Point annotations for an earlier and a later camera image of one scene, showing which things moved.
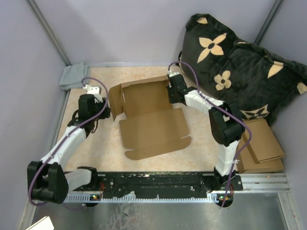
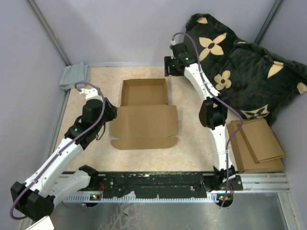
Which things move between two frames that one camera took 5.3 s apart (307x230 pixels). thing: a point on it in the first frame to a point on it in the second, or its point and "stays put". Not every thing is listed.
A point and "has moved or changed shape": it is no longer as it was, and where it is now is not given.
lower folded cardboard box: (248, 163) stays put
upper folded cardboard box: (263, 145) stays put
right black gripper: (171, 100) to (168, 61)
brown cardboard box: (150, 126) has moved or changed shape
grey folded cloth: (72, 75) stays put
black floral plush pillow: (255, 81) stays put
